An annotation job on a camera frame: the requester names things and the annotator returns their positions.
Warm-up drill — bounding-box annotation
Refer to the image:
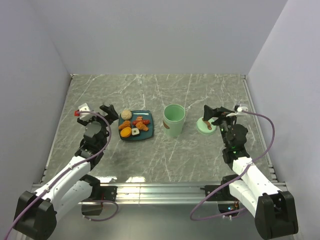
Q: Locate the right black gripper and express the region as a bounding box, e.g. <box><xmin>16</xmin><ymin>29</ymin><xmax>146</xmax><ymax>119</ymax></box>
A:
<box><xmin>203</xmin><ymin>105</ymin><xmax>239</xmax><ymax>148</ymax></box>

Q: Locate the beige steamed bun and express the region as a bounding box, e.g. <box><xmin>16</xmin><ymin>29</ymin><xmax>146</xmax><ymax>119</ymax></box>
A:
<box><xmin>121</xmin><ymin>109</ymin><xmax>132</xmax><ymax>121</ymax></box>

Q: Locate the fried chicken nugget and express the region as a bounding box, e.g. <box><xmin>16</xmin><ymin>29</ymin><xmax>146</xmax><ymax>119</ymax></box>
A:
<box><xmin>118</xmin><ymin>120</ymin><xmax>131</xmax><ymax>130</ymax></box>

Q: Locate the orange round slice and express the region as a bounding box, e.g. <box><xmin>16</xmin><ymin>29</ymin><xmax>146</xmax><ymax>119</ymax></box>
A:
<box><xmin>120</xmin><ymin>127</ymin><xmax>132</xmax><ymax>138</ymax></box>

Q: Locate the teal square plate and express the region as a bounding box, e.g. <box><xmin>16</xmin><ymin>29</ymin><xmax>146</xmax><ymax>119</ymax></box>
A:
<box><xmin>118</xmin><ymin>109</ymin><xmax>154</xmax><ymax>142</ymax></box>

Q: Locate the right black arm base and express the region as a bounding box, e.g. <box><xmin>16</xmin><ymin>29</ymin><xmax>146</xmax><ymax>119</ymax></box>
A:
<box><xmin>200</xmin><ymin>174</ymin><xmax>240</xmax><ymax>214</ymax></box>

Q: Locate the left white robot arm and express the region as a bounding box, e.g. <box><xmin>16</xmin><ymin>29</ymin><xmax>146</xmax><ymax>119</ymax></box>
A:
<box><xmin>11</xmin><ymin>103</ymin><xmax>119</xmax><ymax>240</ymax></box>

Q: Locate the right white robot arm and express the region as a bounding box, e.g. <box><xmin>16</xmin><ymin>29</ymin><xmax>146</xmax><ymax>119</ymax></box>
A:
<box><xmin>201</xmin><ymin>105</ymin><xmax>299</xmax><ymax>240</ymax></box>

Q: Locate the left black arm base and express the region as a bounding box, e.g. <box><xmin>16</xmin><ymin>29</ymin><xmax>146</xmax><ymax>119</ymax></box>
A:
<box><xmin>80</xmin><ymin>174</ymin><xmax>118</xmax><ymax>218</ymax></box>

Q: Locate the white sushi roll piece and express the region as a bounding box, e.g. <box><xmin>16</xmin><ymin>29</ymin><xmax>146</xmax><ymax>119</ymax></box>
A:
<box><xmin>131</xmin><ymin>127</ymin><xmax>140</xmax><ymax>136</ymax></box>

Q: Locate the orange fried shrimp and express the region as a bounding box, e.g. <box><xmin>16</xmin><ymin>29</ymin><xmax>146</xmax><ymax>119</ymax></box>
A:
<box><xmin>136</xmin><ymin>122</ymin><xmax>149</xmax><ymax>132</ymax></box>

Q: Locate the red sausage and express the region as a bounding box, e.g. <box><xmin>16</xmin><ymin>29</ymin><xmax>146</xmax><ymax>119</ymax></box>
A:
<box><xmin>132</xmin><ymin>119</ymin><xmax>150</xmax><ymax>126</ymax></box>

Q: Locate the mint green canister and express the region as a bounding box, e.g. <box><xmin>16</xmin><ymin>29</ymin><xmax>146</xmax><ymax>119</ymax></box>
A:
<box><xmin>163</xmin><ymin>103</ymin><xmax>186</xmax><ymax>137</ymax></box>

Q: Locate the mint green lid brown handle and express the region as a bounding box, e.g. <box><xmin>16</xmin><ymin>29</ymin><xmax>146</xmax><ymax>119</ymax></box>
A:
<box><xmin>195</xmin><ymin>117</ymin><xmax>217</xmax><ymax>135</ymax></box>

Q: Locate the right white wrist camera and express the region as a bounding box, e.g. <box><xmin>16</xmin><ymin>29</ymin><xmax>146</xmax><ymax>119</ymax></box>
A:
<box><xmin>226</xmin><ymin>103</ymin><xmax>249</xmax><ymax>117</ymax></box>

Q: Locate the aluminium right side rail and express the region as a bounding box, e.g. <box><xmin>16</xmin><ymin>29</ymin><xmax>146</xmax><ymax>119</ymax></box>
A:
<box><xmin>240</xmin><ymin>75</ymin><xmax>279</xmax><ymax>183</ymax></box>

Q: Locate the aluminium rail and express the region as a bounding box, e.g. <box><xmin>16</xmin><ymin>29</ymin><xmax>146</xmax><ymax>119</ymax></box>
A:
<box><xmin>240</xmin><ymin>75</ymin><xmax>279</xmax><ymax>183</ymax></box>
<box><xmin>100</xmin><ymin>182</ymin><xmax>221</xmax><ymax>205</ymax></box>

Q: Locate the aluminium front rail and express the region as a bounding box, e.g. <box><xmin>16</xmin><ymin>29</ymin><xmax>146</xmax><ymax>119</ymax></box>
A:
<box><xmin>100</xmin><ymin>182</ymin><xmax>221</xmax><ymax>205</ymax></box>

